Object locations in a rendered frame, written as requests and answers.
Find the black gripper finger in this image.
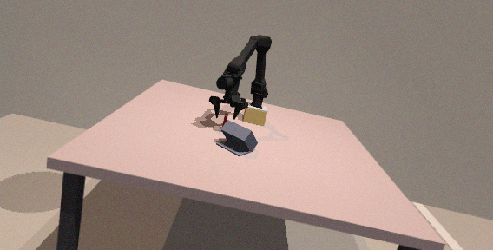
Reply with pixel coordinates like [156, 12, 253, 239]
[233, 108, 245, 119]
[214, 105, 220, 118]

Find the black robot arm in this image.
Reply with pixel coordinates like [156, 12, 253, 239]
[216, 35, 272, 109]

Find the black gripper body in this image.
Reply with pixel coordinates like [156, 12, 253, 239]
[209, 89, 248, 108]

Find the grey sloped panel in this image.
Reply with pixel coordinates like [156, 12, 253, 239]
[216, 120, 258, 156]

